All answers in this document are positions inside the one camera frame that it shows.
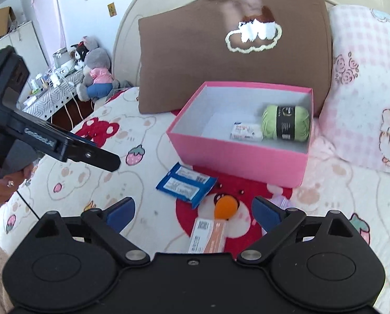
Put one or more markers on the pink cardboard box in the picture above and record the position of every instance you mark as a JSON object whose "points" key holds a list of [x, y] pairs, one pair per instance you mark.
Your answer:
{"points": [[234, 157]]}

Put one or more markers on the white cabinet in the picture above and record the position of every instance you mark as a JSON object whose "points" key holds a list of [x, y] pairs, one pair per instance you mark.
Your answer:
{"points": [[31, 49]]}

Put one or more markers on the pink checked pillow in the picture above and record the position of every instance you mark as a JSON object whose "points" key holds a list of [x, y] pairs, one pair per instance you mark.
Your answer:
{"points": [[365, 88]]}

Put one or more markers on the person's left hand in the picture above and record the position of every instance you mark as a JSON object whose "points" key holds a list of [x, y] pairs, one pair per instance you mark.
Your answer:
{"points": [[5, 191]]}

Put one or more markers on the small white tissue packet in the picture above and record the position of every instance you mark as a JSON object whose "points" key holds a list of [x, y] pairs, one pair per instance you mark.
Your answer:
{"points": [[245, 132]]}

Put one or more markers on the green yarn ball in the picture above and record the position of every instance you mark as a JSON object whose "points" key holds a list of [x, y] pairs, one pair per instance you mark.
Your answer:
{"points": [[271, 122]]}

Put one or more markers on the black and white plush toy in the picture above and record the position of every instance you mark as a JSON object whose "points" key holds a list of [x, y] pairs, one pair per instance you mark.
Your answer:
{"points": [[80, 54]]}

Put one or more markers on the yellow wall sticker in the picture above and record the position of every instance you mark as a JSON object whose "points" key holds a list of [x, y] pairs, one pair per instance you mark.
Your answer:
{"points": [[112, 9]]}

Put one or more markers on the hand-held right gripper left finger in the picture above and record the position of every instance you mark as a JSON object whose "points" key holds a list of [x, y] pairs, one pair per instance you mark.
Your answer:
{"points": [[121, 214]]}

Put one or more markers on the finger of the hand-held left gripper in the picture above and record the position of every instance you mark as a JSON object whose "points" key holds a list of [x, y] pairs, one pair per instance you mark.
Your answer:
{"points": [[96, 158]]}

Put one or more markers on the white and orange mask pack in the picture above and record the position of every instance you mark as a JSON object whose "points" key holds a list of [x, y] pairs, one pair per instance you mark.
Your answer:
{"points": [[208, 235]]}

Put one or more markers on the blue wet wipes pack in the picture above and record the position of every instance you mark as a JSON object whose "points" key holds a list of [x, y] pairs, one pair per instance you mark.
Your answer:
{"points": [[185, 184]]}

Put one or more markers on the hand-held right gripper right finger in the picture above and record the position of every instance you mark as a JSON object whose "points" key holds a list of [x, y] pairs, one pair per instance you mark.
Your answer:
{"points": [[265, 214]]}

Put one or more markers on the grey plush rabbit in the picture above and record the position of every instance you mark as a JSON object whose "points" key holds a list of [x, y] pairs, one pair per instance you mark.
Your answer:
{"points": [[98, 60]]}

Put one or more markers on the patterned cloth nightstand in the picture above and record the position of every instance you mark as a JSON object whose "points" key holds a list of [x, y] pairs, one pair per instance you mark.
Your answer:
{"points": [[47, 99]]}

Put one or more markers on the pink curtain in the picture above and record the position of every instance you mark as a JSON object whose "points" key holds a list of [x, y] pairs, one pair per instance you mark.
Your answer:
{"points": [[49, 9]]}

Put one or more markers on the brown pillow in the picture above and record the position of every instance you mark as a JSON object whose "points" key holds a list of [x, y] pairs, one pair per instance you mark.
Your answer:
{"points": [[188, 55]]}

